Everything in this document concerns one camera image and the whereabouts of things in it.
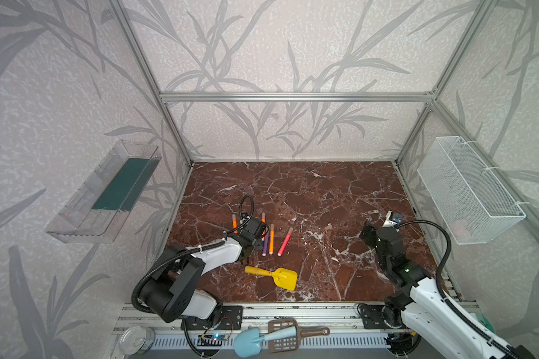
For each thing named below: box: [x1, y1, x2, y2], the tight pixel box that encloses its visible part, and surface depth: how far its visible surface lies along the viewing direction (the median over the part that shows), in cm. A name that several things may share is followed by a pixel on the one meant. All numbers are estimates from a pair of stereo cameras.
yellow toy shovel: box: [244, 265, 298, 291], surface depth 83 cm
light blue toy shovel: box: [234, 326, 298, 358], surface depth 71 cm
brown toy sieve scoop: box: [268, 317, 331, 354], surface depth 71 cm
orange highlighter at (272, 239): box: [268, 223, 275, 256], surface depth 93 cm
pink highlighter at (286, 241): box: [276, 226, 294, 257], surface depth 93 cm
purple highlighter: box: [262, 232, 271, 257], surface depth 91 cm
